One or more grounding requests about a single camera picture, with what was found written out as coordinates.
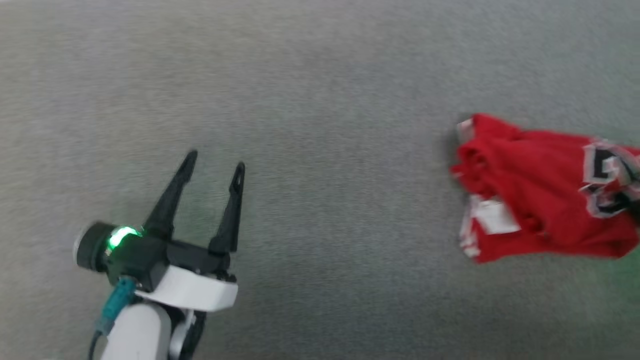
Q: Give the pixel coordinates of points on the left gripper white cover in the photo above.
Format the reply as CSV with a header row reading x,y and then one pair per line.
x,y
190,287

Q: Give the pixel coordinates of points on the red and white basketball jersey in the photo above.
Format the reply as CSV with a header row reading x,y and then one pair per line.
x,y
535,190

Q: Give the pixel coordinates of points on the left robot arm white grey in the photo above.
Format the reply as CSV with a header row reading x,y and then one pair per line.
x,y
137,335

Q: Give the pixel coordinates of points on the grey fabric sofa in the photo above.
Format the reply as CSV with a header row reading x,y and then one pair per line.
x,y
320,100

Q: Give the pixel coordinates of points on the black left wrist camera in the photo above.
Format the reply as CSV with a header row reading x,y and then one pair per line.
x,y
90,247

